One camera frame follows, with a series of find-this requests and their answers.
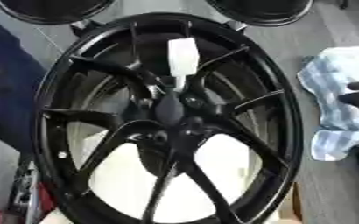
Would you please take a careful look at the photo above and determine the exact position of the tan cardboard box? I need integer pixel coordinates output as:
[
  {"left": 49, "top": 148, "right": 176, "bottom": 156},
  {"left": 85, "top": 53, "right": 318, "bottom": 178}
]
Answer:
[{"left": 278, "top": 182, "right": 306, "bottom": 224}]

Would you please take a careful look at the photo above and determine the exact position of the black round wheel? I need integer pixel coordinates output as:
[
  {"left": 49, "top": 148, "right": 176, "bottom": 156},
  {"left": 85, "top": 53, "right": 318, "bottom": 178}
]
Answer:
[
  {"left": 204, "top": 0, "right": 316, "bottom": 28},
  {"left": 0, "top": 0, "right": 118, "bottom": 25}
]

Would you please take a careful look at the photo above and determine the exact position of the black spoked wheel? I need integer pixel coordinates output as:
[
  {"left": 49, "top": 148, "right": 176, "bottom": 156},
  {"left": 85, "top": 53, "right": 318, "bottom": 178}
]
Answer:
[{"left": 31, "top": 11, "right": 306, "bottom": 224}]

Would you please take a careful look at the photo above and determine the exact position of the person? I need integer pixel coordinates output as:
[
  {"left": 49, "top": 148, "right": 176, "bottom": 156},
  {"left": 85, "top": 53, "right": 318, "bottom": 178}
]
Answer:
[{"left": 0, "top": 16, "right": 50, "bottom": 156}]

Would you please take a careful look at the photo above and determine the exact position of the blue and white checked cloth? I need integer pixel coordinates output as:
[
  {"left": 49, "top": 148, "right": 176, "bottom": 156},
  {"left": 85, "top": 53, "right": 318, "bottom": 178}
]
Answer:
[{"left": 296, "top": 45, "right": 359, "bottom": 162}]

